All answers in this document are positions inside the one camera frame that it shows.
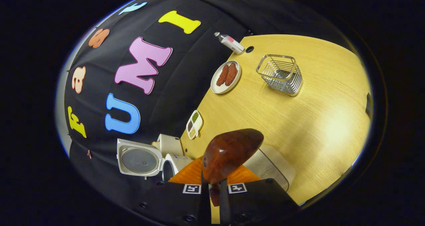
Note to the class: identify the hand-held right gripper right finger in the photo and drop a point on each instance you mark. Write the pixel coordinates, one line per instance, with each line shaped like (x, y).
(259, 202)

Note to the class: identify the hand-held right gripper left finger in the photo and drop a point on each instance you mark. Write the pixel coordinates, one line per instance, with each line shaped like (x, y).
(172, 202)

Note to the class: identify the white rice cooker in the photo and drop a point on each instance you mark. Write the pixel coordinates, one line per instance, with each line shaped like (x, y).
(139, 159)

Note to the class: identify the brown wooden spoon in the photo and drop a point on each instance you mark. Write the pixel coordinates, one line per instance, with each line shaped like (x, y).
(229, 153)

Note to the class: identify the clear plastic container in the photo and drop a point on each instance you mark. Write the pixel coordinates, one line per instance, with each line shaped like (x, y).
(287, 168)

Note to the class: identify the white toaster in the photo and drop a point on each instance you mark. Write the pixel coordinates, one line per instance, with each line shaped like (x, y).
(171, 144)

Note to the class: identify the toasted bread slice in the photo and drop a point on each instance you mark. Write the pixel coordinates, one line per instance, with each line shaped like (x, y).
(155, 143)

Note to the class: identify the white divided grain dish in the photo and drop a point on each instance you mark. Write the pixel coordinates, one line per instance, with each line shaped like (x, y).
(195, 123)

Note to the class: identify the white round plate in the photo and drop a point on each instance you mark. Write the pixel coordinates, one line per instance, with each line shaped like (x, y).
(215, 86)

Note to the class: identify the black backdrop cloth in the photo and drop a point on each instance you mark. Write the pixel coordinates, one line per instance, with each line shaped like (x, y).
(186, 73)

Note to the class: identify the brown meat piece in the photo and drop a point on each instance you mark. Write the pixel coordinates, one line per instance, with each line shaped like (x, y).
(222, 75)
(231, 73)

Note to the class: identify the small pink label bottle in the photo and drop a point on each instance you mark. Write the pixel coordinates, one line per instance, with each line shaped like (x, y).
(232, 44)

